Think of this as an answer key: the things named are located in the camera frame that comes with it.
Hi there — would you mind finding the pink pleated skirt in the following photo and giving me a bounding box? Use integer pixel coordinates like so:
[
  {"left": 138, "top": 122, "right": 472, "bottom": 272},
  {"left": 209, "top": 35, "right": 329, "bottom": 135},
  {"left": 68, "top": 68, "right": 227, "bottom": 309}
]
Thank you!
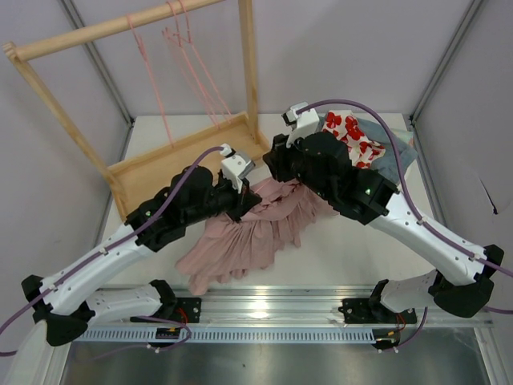
[{"left": 175, "top": 180, "right": 337, "bottom": 296}]

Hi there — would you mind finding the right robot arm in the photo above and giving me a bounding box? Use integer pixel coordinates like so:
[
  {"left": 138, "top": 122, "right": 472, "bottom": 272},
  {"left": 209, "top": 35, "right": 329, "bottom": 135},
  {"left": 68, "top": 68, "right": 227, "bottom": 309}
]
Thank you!
[{"left": 263, "top": 132, "right": 504, "bottom": 318}]

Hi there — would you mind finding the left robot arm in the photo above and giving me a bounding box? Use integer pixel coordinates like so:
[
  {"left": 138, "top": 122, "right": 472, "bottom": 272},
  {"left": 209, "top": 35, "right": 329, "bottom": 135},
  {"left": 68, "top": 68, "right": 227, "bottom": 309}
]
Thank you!
[{"left": 22, "top": 166, "right": 261, "bottom": 347}]

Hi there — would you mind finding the red floral white garment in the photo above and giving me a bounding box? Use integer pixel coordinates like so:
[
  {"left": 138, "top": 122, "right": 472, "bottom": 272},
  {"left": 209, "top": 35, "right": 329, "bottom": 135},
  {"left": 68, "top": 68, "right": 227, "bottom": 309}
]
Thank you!
[{"left": 322, "top": 111, "right": 386, "bottom": 169}]

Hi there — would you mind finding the blue denim garment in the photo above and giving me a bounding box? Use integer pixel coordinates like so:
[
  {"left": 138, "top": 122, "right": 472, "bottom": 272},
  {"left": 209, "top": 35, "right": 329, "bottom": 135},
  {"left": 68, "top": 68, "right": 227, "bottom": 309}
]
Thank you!
[{"left": 358, "top": 119, "right": 418, "bottom": 184}]

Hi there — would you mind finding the wooden clothes rack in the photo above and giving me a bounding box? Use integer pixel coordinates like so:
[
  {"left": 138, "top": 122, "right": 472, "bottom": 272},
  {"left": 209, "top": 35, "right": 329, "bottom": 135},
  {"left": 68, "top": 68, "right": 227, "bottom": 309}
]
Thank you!
[{"left": 2, "top": 1, "right": 270, "bottom": 217}]

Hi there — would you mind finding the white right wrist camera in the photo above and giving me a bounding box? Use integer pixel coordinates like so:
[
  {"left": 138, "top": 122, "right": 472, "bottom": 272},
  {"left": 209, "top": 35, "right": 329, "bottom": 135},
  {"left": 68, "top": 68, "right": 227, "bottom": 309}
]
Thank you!
[{"left": 282, "top": 102, "right": 320, "bottom": 148}]

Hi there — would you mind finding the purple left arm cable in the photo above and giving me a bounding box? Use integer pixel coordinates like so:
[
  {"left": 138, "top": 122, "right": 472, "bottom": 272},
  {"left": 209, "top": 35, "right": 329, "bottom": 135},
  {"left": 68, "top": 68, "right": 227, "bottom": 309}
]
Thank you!
[{"left": 0, "top": 146, "right": 229, "bottom": 360}]

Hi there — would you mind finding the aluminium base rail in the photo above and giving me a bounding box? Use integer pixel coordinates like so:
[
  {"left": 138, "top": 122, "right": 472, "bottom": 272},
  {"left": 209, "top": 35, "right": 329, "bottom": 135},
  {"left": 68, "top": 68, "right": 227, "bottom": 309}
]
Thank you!
[{"left": 79, "top": 284, "right": 492, "bottom": 328}]

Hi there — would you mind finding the white slotted cable duct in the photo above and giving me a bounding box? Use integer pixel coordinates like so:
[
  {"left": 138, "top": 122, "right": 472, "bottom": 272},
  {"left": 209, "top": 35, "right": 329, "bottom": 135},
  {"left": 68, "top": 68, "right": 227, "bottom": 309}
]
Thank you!
[{"left": 77, "top": 326, "right": 376, "bottom": 344}]

